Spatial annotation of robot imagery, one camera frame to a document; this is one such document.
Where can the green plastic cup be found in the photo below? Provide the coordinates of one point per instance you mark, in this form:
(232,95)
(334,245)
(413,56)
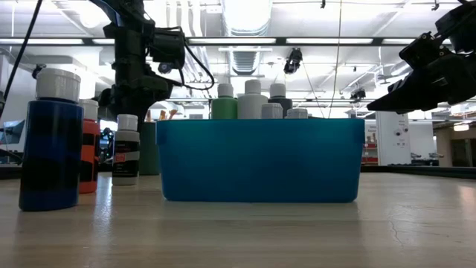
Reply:
(149,149)

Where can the small grey paint bottle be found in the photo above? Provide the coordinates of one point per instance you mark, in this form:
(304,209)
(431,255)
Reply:
(125,156)

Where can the small red paint bottle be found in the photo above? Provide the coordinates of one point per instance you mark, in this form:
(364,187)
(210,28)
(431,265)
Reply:
(89,156)

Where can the large green paint bottle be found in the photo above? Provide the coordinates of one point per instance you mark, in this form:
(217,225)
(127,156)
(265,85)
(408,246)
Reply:
(224,106)

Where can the small maroon paint bottle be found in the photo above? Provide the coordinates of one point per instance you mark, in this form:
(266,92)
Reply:
(296,113)

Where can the large white paint bottle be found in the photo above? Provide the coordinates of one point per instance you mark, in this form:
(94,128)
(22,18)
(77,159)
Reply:
(253,100)

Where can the large grey paint bottle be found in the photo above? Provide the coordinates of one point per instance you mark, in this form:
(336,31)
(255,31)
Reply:
(279,97)

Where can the teal plastic tray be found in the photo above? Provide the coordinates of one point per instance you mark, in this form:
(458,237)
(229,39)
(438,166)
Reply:
(260,160)

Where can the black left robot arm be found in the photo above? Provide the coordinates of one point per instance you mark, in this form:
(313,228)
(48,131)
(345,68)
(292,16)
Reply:
(130,37)

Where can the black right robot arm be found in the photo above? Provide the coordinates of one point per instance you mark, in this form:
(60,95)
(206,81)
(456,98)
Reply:
(457,22)

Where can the white pillar with controls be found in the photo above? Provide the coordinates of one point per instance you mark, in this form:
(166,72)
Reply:
(392,134)

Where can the red storage shelf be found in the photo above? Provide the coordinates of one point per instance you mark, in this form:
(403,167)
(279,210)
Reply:
(370,160)

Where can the grey monitor screen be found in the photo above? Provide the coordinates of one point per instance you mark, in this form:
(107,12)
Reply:
(13,132)

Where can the black overhead rig beam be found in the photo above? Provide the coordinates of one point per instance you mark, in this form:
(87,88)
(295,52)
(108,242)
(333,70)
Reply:
(280,41)

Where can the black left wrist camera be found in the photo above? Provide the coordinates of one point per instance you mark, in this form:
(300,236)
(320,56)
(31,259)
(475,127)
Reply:
(167,48)

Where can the black aluminium table frame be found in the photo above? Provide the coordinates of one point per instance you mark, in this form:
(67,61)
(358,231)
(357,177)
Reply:
(427,171)

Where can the black ceiling-hung camera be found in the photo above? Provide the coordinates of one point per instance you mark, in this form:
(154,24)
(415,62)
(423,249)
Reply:
(293,59)

